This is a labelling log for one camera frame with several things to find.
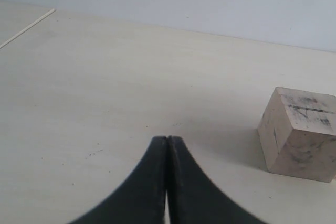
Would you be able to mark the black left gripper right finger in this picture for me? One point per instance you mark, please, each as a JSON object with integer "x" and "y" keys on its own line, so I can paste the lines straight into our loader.
{"x": 192, "y": 196}

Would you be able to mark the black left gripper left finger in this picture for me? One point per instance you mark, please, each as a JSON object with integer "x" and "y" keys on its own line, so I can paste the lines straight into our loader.
{"x": 141, "y": 197}

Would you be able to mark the largest wooden cube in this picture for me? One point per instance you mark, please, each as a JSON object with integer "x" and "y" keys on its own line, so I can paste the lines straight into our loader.
{"x": 297, "y": 134}

